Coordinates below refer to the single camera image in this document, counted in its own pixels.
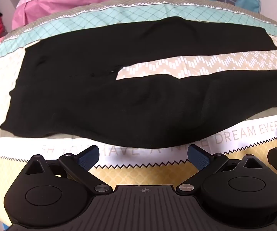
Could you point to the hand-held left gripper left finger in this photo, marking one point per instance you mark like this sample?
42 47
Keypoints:
88 159

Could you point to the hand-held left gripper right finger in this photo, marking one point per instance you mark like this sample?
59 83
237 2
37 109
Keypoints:
198 160

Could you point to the black pants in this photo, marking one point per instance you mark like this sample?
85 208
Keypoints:
85 96

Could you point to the patterned bed sheet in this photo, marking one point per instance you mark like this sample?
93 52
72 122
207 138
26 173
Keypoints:
201 63

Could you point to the pink pillow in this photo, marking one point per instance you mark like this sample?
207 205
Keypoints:
56 1

